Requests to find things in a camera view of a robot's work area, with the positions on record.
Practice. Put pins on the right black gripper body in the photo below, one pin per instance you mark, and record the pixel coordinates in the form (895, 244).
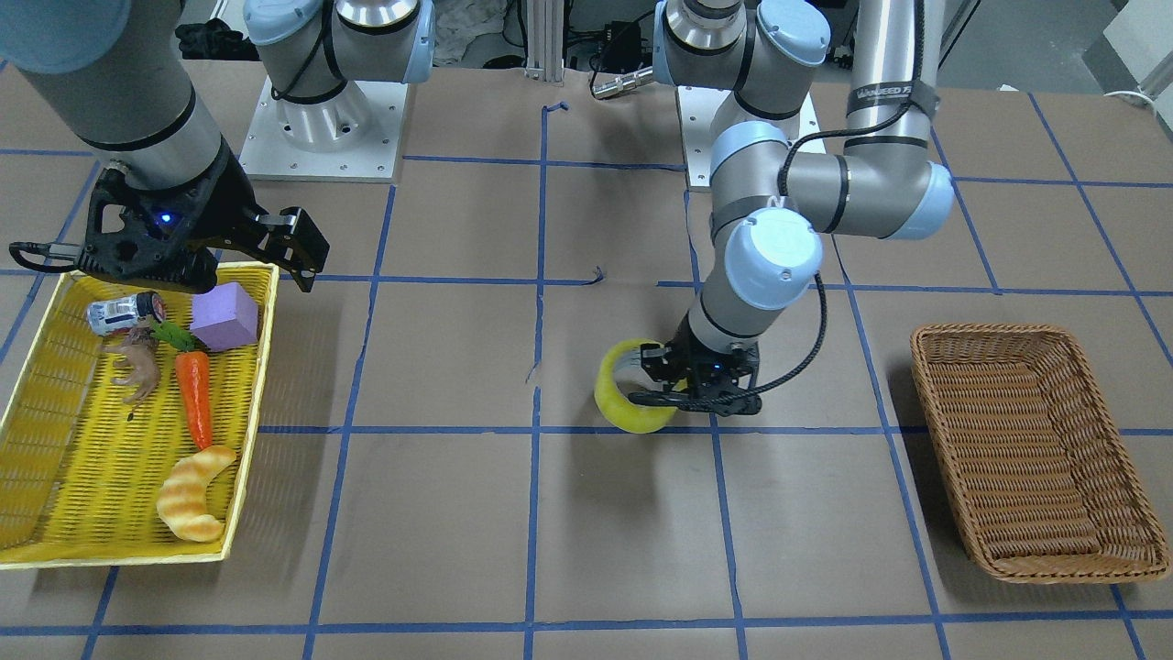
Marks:
(221, 213)

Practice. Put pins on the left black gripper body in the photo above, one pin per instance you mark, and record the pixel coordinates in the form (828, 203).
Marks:
(682, 356)

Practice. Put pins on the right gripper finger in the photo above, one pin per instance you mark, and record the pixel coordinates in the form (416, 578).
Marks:
(290, 224)
(301, 260)

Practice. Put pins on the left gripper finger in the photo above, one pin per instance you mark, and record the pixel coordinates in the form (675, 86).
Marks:
(663, 363)
(680, 400)

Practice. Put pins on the yellow tape roll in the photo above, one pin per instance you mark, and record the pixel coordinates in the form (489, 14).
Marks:
(614, 403)

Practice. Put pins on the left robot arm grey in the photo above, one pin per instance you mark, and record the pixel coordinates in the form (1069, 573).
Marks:
(774, 193)

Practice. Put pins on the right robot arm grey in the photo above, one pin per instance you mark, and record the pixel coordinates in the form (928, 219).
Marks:
(107, 68)

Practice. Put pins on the purple foam block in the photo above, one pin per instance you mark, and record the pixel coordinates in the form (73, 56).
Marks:
(225, 318)

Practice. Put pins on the brown toy animal figure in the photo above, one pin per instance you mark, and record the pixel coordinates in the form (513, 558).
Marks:
(138, 352)

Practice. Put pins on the orange toy carrot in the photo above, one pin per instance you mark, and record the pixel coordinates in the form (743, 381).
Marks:
(191, 368)

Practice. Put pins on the yellow woven basket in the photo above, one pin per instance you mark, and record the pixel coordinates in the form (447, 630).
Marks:
(82, 471)

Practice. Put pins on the toy croissant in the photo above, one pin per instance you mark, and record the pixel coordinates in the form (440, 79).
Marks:
(182, 502)

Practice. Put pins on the brown wicker basket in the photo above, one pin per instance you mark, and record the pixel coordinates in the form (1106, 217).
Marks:
(1040, 484)

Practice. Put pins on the black gripper cable plug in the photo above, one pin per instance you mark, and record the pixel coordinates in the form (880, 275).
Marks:
(45, 257)

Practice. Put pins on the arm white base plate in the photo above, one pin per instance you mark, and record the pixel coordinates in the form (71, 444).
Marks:
(367, 147)
(704, 113)

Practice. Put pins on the aluminium frame post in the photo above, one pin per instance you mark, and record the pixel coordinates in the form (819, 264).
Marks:
(545, 42)

